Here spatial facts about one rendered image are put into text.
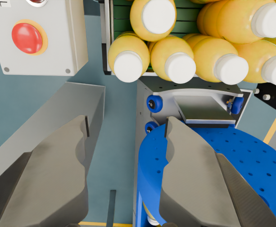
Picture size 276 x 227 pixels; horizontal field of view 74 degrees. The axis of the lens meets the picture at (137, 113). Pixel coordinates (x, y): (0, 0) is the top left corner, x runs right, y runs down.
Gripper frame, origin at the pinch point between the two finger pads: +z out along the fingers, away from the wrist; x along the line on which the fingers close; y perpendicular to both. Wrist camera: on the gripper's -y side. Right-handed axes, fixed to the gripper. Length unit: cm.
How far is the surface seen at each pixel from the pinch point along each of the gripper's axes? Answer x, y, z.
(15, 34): -14.1, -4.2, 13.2
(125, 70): -0.5, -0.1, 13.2
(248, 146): 24.5, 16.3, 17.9
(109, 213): -18, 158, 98
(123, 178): -6, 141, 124
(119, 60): -1.3, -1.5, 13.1
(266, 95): 31.2, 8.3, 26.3
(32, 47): -12.4, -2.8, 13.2
